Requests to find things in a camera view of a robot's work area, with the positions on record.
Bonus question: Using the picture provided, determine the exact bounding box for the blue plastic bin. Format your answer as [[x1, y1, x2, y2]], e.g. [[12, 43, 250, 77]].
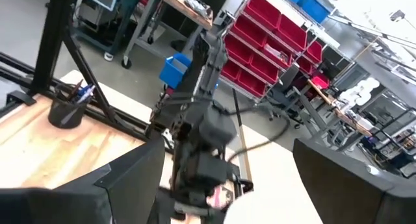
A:
[[158, 52, 193, 90]]

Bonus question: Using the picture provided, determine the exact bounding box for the wooden bench with metal legs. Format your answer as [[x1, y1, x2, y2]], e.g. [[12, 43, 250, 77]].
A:
[[307, 79, 373, 137]]

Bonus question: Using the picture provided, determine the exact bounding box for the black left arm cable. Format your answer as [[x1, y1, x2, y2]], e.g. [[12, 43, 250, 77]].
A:
[[227, 105, 292, 162]]

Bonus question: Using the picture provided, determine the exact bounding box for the white lightbulb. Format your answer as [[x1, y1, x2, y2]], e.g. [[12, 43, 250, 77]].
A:
[[223, 190, 293, 224]]

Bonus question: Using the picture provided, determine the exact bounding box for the black aluminium table frame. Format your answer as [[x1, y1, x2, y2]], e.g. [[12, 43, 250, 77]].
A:
[[0, 0, 153, 143]]

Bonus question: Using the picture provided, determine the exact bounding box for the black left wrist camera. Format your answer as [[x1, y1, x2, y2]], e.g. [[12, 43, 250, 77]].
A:
[[190, 151, 230, 186]]

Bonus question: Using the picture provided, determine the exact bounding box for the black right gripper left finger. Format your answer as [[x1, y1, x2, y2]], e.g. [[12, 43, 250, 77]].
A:
[[0, 138, 166, 224]]

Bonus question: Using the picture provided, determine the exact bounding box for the wire shelf with red bins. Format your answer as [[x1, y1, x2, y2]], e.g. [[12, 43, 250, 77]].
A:
[[220, 0, 326, 100]]

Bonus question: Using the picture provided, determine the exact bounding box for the wooden workbench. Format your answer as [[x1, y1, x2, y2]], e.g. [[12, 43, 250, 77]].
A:
[[122, 0, 215, 69]]

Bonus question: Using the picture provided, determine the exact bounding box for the black mesh pen cup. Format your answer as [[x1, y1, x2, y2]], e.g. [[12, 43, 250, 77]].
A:
[[47, 97, 88, 130]]

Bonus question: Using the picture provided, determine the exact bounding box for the blue pen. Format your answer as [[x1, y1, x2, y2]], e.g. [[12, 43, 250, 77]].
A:
[[76, 84, 97, 103]]

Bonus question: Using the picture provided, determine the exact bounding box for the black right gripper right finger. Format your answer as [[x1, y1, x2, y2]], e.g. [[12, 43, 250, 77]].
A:
[[292, 138, 416, 224]]

